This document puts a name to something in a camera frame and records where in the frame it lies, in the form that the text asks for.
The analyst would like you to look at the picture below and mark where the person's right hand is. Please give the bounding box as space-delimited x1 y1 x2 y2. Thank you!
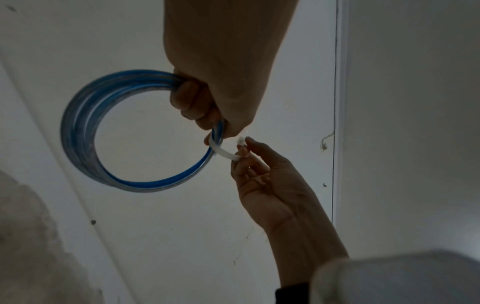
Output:
229 138 333 235

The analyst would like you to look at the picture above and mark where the person's left hand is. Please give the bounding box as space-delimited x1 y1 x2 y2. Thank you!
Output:
163 0 301 141

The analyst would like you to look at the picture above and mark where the white cable tie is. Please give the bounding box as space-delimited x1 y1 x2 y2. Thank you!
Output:
204 135 251 162

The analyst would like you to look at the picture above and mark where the blue cable coil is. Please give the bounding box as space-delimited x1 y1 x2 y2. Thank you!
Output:
60 69 228 194

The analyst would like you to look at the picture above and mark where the person's right forearm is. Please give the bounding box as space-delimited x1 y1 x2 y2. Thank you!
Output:
264 218 350 294

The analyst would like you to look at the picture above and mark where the black sleeve cuff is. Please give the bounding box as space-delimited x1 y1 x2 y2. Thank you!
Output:
274 281 314 304

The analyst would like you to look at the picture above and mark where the white rounded blurry object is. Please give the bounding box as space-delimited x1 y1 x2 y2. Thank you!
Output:
310 250 480 304

